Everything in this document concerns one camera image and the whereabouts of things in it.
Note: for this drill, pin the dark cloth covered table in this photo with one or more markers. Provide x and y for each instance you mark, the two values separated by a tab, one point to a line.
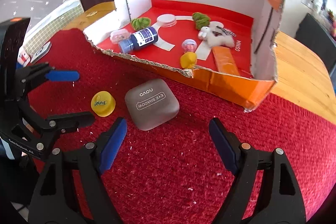
312	32

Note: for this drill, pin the grey eye shadow case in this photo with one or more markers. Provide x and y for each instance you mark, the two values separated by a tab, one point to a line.
152	107

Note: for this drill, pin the small dark card box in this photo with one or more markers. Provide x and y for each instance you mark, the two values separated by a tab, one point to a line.
40	52

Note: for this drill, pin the white plush rabbit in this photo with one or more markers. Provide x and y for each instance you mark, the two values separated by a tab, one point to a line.
216	37

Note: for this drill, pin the red knitted mat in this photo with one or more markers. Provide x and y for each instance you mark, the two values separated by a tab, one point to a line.
183	161

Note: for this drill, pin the orange cardboard strip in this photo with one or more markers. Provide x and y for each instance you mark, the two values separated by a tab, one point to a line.
225	60

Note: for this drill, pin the clutter of small toiletries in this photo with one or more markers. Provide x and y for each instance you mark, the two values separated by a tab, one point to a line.
331	24

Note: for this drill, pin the yellow bottle cap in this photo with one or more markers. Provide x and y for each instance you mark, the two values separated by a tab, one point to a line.
103	103

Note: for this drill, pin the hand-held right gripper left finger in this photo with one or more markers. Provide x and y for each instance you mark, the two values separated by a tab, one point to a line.
113	148

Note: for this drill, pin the small yellow tag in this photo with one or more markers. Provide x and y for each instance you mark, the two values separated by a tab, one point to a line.
92	13

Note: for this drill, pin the blue bottle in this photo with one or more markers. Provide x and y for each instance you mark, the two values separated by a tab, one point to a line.
139	40

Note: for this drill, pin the grid-patterned white bench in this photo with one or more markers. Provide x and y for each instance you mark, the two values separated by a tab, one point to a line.
52	22

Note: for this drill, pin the small green fuzzy toy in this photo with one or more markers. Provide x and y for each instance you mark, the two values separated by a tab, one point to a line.
140	22

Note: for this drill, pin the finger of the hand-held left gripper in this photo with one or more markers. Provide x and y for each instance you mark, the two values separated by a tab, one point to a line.
71	121
63	76

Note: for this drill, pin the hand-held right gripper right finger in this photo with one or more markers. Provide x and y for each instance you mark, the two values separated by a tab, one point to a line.
223	145

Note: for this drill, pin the small clear pink case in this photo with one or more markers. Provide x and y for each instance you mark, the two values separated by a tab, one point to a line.
119	36

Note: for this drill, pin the white round tin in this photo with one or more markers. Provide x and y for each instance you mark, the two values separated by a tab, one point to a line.
166	20

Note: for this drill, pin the large green fuzzy toy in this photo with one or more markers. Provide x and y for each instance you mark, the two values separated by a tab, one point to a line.
200	19

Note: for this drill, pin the orange and white cardboard box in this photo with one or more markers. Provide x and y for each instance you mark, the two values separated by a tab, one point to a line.
236	85

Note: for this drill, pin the pink doll with yellow head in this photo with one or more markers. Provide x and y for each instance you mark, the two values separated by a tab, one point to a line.
188	60

